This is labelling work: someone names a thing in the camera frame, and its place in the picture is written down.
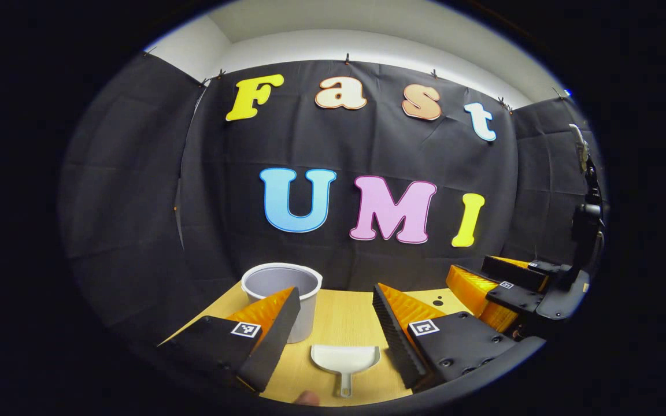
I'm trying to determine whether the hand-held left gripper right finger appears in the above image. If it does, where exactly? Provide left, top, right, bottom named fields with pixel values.
left=372, top=283, right=546, bottom=392

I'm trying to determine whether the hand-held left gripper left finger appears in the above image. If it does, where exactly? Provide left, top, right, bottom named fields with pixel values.
left=158, top=286, right=302, bottom=395

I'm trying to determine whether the white plastic dustpan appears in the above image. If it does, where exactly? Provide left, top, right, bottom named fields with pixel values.
left=310, top=344, right=381, bottom=398

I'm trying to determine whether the white ribbed garbage bin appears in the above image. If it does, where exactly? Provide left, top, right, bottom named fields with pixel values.
left=240, top=263, right=323, bottom=344

